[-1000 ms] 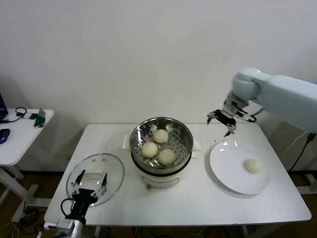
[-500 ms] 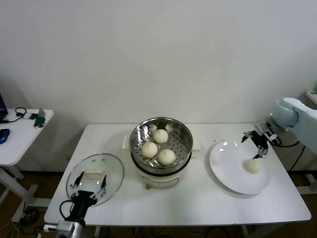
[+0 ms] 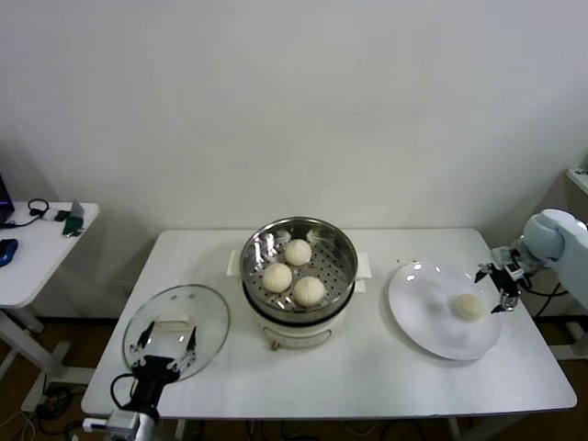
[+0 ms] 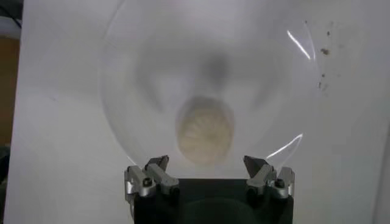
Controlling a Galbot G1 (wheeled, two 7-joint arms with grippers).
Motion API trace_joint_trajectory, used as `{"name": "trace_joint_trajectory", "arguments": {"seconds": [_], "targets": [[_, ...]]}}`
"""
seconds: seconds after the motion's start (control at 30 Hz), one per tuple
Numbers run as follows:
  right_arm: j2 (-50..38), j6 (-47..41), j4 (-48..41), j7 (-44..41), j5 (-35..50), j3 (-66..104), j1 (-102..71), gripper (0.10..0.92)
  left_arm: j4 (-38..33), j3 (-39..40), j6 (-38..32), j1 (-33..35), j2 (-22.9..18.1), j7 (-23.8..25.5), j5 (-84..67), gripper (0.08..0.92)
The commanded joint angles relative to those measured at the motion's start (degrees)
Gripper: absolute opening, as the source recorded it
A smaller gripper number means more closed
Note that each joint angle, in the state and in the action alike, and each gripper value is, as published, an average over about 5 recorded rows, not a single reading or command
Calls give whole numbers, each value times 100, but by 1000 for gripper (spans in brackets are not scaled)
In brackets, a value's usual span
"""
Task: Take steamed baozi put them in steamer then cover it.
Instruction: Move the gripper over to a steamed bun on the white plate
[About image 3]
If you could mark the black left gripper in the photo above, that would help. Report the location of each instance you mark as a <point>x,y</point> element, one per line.
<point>154,373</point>

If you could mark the white steamed baozi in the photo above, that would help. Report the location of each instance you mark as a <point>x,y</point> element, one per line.
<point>278,277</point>
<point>309,291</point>
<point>469,307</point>
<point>299,252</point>

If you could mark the blue computer mouse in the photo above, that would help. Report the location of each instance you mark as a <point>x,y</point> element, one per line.
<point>8,250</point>

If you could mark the white electric cooking pot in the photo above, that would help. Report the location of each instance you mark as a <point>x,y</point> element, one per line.
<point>294,333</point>

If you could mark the dark laptop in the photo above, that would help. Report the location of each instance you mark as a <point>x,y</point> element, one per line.
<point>3,197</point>

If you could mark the white shelf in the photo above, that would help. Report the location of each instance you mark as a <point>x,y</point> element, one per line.
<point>579,177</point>

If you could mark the white side table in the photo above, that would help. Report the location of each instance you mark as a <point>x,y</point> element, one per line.
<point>41,266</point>

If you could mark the stainless steel steamer basket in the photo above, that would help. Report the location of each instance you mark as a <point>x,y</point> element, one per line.
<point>335,271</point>

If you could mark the white furniture base frame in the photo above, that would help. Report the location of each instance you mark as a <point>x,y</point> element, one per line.
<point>569,351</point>

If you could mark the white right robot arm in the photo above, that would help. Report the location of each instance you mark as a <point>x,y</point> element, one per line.
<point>546,236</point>

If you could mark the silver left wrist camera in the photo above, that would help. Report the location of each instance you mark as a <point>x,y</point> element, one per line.
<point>124,419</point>

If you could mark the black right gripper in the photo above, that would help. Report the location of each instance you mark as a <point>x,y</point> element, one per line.
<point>505,280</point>

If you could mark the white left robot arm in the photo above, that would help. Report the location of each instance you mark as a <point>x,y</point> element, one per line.
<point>149,429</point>

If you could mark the white round plate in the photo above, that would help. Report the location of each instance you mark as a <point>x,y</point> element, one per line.
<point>422,308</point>

